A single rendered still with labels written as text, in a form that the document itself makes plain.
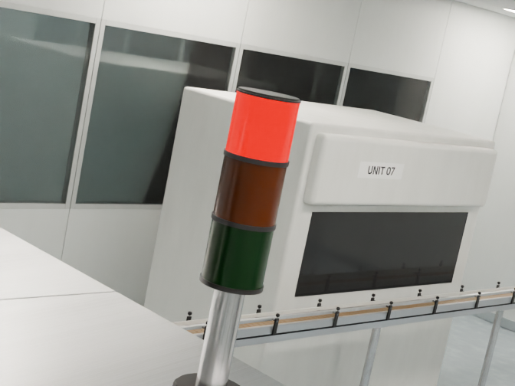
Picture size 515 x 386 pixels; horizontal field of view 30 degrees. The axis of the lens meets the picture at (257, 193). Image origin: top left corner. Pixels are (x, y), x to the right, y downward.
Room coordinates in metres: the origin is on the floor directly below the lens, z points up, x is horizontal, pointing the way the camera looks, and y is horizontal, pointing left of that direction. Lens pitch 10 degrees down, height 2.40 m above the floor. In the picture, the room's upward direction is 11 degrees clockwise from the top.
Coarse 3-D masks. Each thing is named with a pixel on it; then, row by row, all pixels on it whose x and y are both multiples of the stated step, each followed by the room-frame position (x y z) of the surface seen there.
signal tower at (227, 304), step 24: (264, 96) 0.70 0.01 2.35; (288, 96) 0.73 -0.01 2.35; (216, 216) 0.71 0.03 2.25; (216, 288) 0.70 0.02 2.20; (216, 312) 0.72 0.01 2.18; (240, 312) 0.72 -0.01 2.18; (216, 336) 0.71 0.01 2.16; (216, 360) 0.71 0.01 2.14; (192, 384) 0.72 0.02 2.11; (216, 384) 0.72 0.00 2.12
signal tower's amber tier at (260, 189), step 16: (224, 160) 0.72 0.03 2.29; (224, 176) 0.71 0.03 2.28; (240, 176) 0.70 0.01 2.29; (256, 176) 0.70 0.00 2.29; (272, 176) 0.71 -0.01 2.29; (224, 192) 0.71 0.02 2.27; (240, 192) 0.70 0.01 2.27; (256, 192) 0.70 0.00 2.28; (272, 192) 0.71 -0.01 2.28; (224, 208) 0.71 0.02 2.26; (240, 208) 0.70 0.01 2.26; (256, 208) 0.70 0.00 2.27; (272, 208) 0.71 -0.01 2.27; (256, 224) 0.70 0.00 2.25; (272, 224) 0.72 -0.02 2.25
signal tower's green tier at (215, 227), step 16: (224, 224) 0.71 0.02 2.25; (208, 240) 0.72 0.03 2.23; (224, 240) 0.71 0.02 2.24; (240, 240) 0.70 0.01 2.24; (256, 240) 0.71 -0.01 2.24; (208, 256) 0.71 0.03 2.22; (224, 256) 0.70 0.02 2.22; (240, 256) 0.70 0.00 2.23; (256, 256) 0.71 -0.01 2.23; (208, 272) 0.71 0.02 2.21; (224, 272) 0.70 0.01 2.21; (240, 272) 0.70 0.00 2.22; (256, 272) 0.71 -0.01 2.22; (240, 288) 0.70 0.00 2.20; (256, 288) 0.71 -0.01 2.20
